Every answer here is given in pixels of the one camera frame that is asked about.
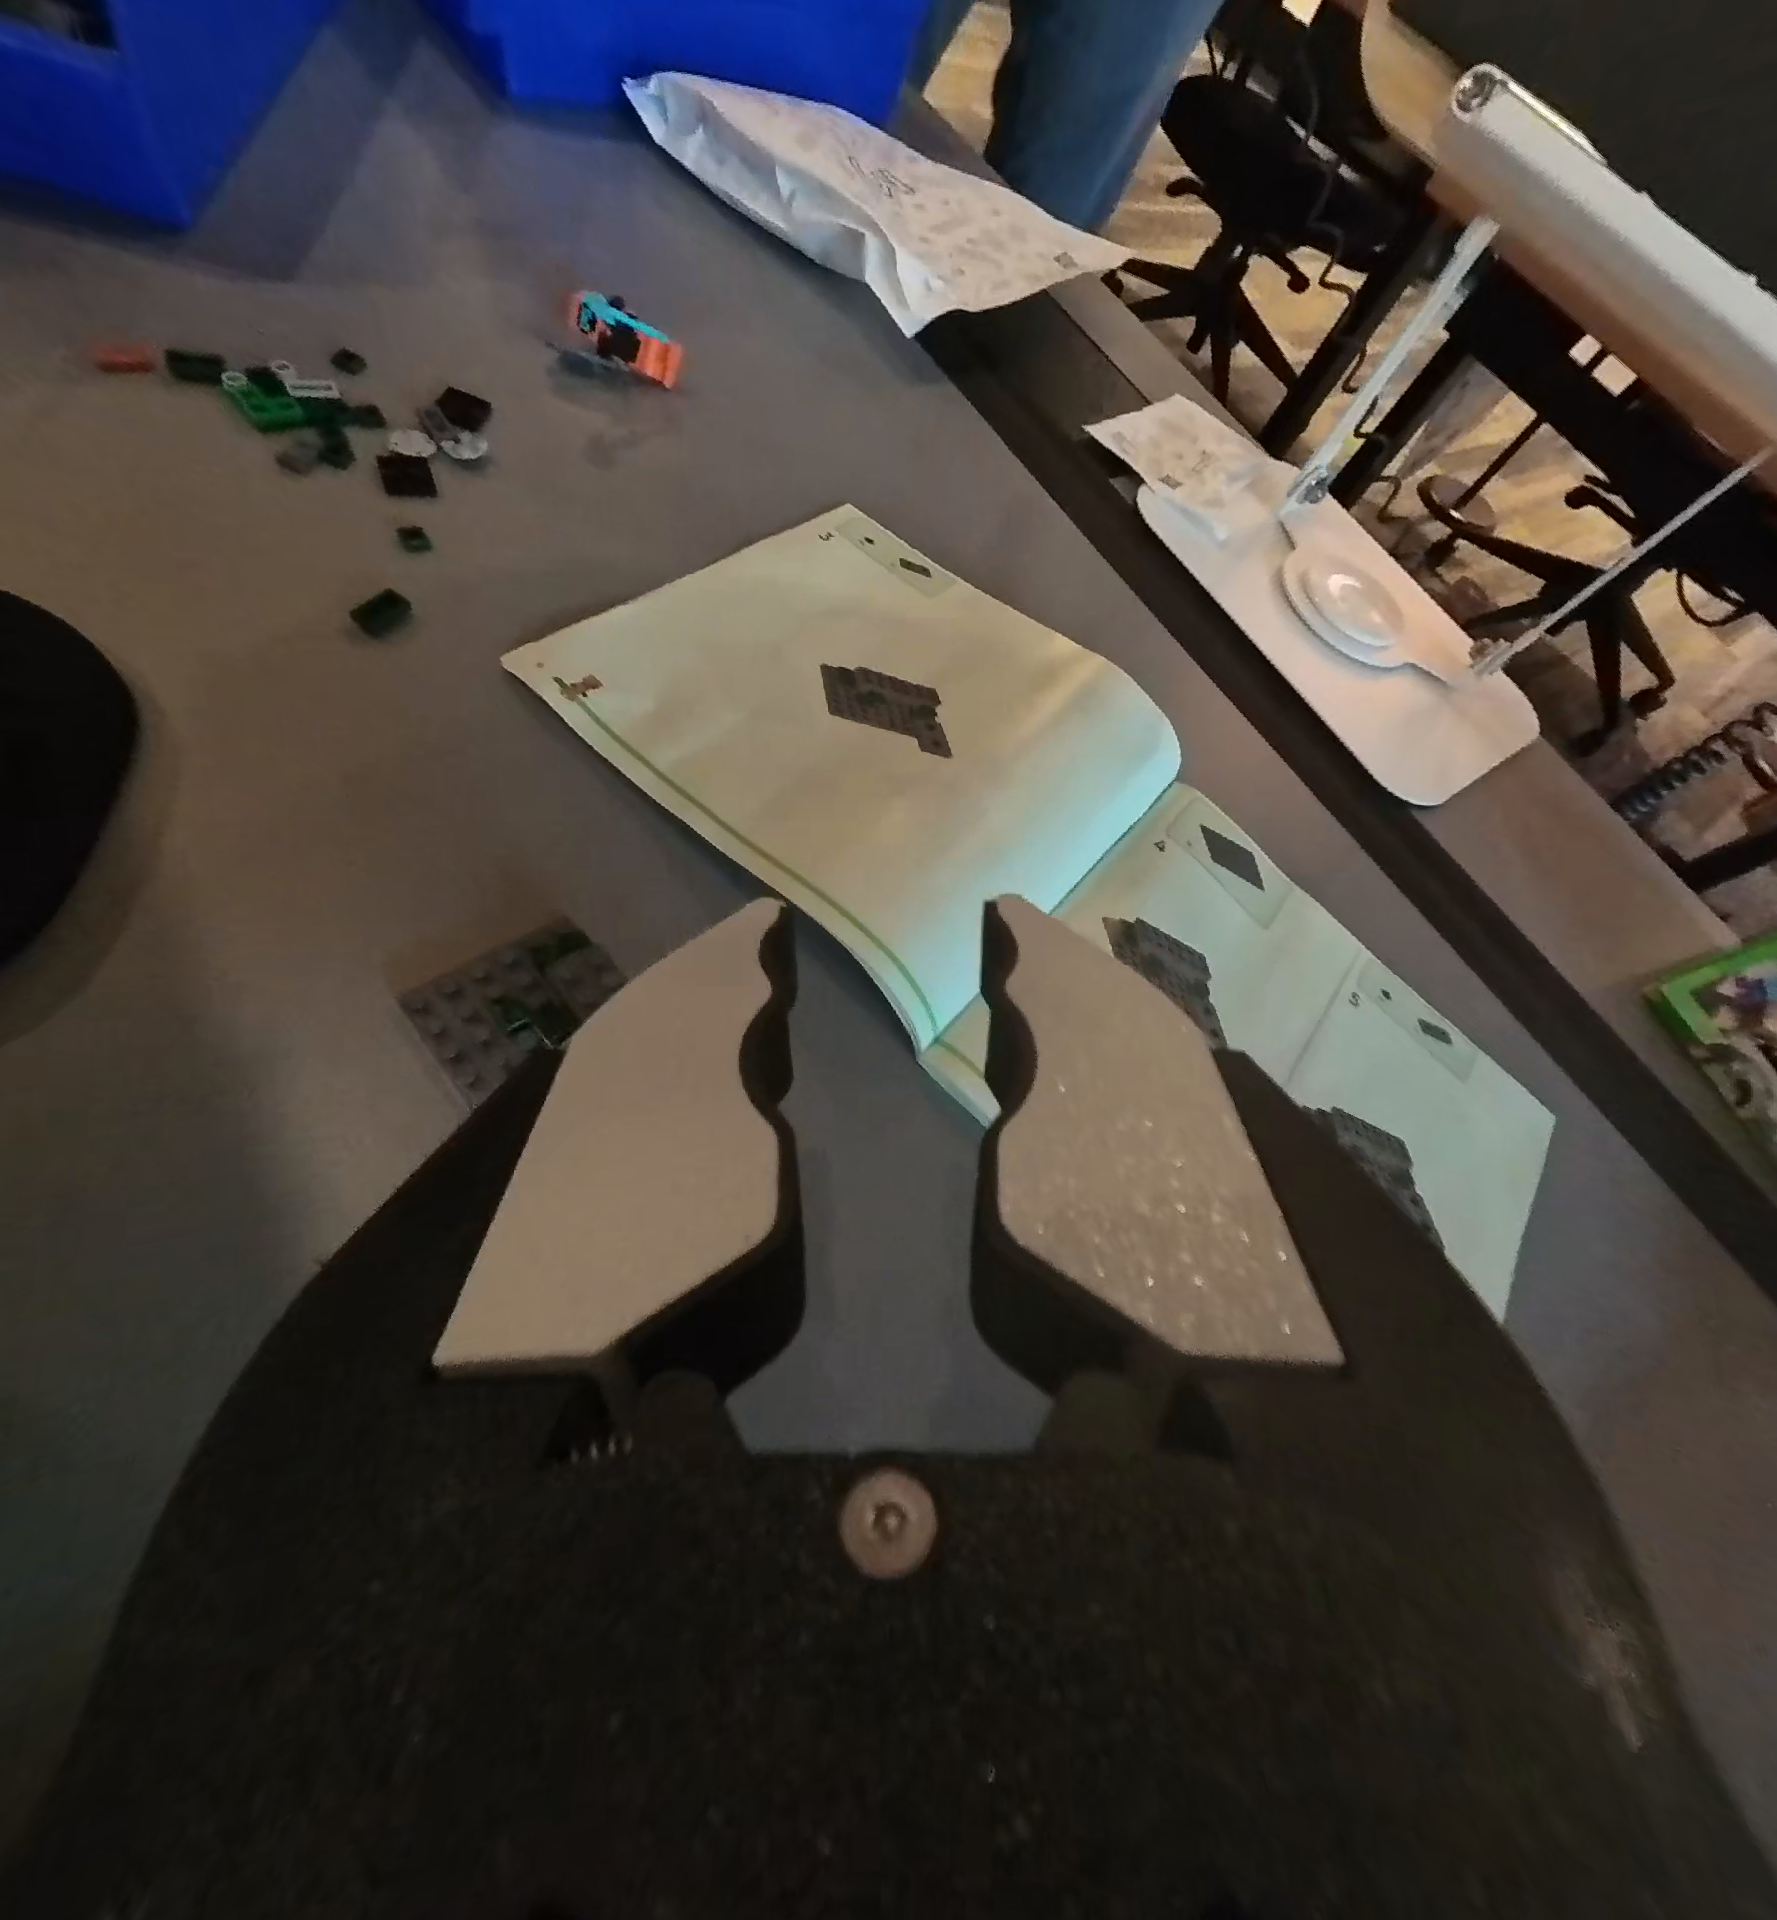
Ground white printed paper slip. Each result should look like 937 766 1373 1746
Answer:
1082 396 1296 519

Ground blue plastic bin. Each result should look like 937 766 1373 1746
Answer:
0 0 341 230
452 0 972 119

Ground white printed paper bag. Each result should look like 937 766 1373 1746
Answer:
623 69 1132 338

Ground grey desk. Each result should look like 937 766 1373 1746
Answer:
0 89 1777 1920

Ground grey baseplate brick assembly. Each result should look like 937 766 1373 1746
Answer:
395 915 630 1115

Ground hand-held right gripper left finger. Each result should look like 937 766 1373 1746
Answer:
430 897 806 1413

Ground orange and teal brick model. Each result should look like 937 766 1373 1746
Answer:
546 288 690 394

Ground black office chair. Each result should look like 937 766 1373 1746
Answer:
1119 71 1377 452

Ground scattered small loose bricks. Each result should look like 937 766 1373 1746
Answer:
93 341 497 560

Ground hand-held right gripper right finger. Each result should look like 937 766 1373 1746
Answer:
966 894 1349 1415

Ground instruction booklet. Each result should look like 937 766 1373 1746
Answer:
502 505 1559 1324

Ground green printed toy box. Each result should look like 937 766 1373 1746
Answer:
1642 921 1777 1218

